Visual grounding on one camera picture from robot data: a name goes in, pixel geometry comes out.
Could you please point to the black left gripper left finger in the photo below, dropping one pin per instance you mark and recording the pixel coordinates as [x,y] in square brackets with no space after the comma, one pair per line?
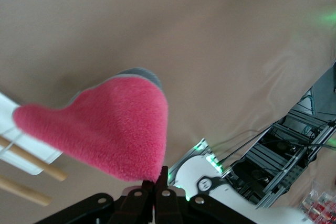
[139,208]

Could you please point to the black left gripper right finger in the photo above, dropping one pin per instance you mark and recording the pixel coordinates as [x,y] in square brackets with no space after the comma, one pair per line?
[166,208]

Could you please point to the pink fluffy cloth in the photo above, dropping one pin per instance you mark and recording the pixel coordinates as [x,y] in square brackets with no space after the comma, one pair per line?
[110,129]

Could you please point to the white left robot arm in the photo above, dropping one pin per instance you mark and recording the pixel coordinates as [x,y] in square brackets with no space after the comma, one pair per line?
[236,200]

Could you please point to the wooden stick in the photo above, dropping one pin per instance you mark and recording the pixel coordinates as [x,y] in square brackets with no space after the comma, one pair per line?
[26,191]
[39,162]

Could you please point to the clear box red parts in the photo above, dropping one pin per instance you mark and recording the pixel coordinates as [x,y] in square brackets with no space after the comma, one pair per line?
[320,205]

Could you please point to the white rectangular tray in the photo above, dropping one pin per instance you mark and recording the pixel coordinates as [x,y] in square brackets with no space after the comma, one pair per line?
[8,119]

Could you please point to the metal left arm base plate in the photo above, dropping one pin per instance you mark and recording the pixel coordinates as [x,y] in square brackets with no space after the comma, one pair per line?
[199,146]

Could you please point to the aluminium profile frame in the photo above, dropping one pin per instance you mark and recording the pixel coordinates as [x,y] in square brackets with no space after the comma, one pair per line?
[288,155]

